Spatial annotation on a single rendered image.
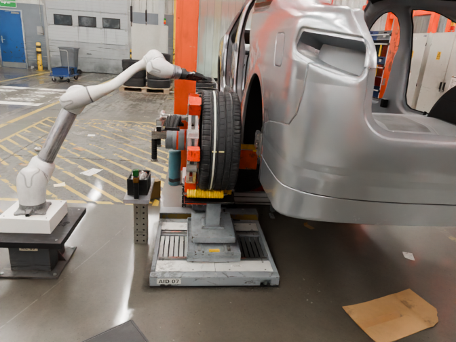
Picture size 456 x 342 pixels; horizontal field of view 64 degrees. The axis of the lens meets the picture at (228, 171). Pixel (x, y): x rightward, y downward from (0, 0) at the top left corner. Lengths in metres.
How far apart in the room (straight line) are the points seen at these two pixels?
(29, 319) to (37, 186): 0.76
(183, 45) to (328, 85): 1.54
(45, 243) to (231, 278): 1.14
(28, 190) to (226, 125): 1.26
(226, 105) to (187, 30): 0.74
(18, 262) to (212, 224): 1.27
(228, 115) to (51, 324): 1.51
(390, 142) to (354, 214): 0.35
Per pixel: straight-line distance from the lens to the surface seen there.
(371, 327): 2.40
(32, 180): 2.50
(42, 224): 2.50
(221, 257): 2.50
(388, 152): 1.49
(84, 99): 2.39
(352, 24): 1.46
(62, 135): 2.62
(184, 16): 2.77
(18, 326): 2.35
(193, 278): 2.40
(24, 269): 2.73
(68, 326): 2.27
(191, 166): 2.23
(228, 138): 2.14
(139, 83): 10.88
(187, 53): 2.77
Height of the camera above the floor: 1.48
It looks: 19 degrees down
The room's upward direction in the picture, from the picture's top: 4 degrees clockwise
